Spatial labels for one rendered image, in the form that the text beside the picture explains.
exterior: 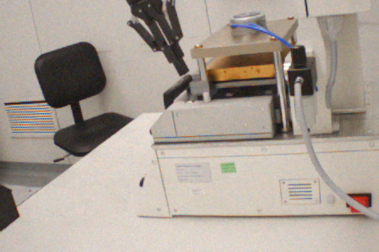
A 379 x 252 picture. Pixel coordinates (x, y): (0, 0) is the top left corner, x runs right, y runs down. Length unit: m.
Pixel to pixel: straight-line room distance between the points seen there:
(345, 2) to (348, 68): 0.19
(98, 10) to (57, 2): 0.31
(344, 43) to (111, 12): 2.03
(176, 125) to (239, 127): 0.13
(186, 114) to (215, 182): 0.15
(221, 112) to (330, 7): 0.29
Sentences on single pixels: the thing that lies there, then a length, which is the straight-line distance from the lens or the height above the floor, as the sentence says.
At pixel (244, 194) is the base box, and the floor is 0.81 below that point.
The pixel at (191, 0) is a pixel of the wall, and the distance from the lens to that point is 2.60.
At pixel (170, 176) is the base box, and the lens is 1.02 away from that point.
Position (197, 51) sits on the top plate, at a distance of 0.94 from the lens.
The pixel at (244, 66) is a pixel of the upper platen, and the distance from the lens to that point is 0.96.
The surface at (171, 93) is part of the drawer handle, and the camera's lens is 1.06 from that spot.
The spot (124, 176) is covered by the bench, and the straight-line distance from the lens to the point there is 1.34.
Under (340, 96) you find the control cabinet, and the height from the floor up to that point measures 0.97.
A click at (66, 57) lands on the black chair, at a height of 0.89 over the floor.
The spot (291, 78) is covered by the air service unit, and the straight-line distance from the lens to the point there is 0.77.
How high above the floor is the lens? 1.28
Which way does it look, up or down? 17 degrees down
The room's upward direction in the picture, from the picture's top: 11 degrees counter-clockwise
